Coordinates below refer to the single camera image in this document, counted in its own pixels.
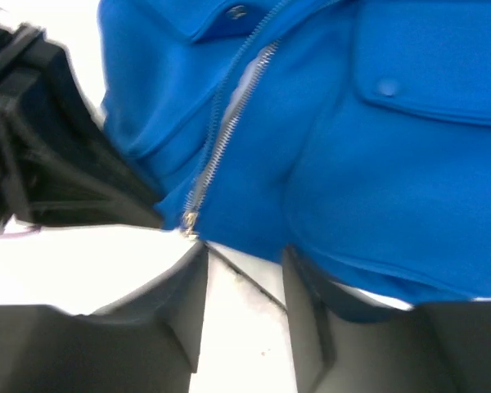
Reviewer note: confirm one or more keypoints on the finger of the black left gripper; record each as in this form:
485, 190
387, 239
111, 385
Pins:
99, 188

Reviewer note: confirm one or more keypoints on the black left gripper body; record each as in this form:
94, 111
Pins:
24, 183

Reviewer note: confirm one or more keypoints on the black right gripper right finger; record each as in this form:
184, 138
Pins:
345, 342

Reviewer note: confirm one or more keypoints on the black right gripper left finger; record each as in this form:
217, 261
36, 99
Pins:
148, 341

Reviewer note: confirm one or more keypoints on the blue zip-up jacket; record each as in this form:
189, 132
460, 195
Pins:
358, 132

